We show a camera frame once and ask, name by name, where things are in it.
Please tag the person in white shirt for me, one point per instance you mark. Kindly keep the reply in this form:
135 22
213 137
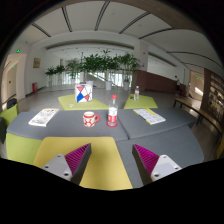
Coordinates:
177 83

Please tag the framed picture on wall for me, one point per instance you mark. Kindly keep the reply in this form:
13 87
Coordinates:
36 63

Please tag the yellow booklet on right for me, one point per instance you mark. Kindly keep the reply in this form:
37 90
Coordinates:
150 116

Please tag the dark office chair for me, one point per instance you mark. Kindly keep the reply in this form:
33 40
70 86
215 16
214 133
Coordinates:
11 103

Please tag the brown reception counter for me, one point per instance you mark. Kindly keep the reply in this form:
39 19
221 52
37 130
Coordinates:
152 82

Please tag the red round coaster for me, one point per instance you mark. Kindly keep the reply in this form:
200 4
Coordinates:
112 126

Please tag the red and white patterned mug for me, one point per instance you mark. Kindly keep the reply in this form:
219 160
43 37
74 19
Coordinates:
90 119

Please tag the row of potted green plants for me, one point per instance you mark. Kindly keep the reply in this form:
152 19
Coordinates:
96 64

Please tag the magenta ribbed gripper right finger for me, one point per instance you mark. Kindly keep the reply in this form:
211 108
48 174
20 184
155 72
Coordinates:
151 166

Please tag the open magazine on left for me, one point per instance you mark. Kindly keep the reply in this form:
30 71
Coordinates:
43 117

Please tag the red fire extinguisher box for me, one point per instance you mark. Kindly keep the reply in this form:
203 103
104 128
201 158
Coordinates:
34 87

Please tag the clear water bottle red label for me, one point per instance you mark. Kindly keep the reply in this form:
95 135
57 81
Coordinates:
113 110

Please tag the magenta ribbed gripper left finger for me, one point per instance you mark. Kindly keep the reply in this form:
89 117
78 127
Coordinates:
71 166

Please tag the far clear water bottle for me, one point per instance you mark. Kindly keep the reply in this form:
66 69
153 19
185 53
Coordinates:
136 93

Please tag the white red blue geometric box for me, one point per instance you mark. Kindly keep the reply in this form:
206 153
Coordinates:
83 93

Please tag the wooden bench on right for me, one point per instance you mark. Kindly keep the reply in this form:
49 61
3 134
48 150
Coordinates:
201 114

